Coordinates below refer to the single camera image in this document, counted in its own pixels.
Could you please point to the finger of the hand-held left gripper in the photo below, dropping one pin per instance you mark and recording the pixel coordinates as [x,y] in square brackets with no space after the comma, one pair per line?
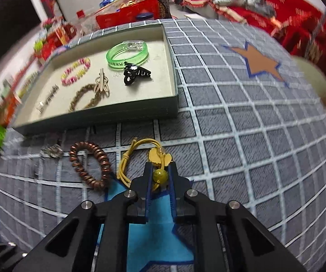
[11,250]

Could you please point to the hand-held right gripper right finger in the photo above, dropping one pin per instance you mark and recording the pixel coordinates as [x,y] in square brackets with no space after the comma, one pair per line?
[172,201]

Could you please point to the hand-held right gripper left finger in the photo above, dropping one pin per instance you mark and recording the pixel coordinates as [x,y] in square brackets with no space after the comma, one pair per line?
[149,198]

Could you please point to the shallow grey-green tray box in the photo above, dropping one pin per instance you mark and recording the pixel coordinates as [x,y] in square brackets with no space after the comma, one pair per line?
[151,90]

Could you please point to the beige wooden hair clip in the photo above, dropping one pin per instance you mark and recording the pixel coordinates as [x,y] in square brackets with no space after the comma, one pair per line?
[102,83]

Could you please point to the black hair claw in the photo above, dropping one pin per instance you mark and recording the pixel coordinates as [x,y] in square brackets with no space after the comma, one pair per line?
[131,72]

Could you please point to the silver hair clip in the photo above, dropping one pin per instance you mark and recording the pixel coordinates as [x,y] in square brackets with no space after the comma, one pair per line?
[49,97]

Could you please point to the green translucent bangle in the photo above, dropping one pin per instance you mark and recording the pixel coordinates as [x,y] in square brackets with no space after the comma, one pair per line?
[133,44]

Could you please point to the grey checked tablecloth with stars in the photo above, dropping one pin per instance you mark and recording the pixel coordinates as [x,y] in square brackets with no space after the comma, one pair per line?
[236,119]

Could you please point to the silver metal ornament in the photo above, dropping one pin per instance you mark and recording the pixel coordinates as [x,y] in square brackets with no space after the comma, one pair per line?
[52,150]

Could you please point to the red gift carton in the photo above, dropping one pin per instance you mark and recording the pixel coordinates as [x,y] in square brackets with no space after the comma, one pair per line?
[62,35]

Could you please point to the cream cushion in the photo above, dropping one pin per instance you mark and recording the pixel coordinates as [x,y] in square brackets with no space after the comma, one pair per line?
[318,76]

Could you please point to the cluttered coffee table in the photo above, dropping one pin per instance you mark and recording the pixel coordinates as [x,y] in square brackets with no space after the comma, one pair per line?
[114,2]

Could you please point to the sofa with red cover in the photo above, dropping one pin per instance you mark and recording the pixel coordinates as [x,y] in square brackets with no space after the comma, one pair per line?
[293,14]

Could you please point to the large black television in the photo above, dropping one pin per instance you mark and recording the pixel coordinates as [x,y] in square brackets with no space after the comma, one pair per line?
[10,19]

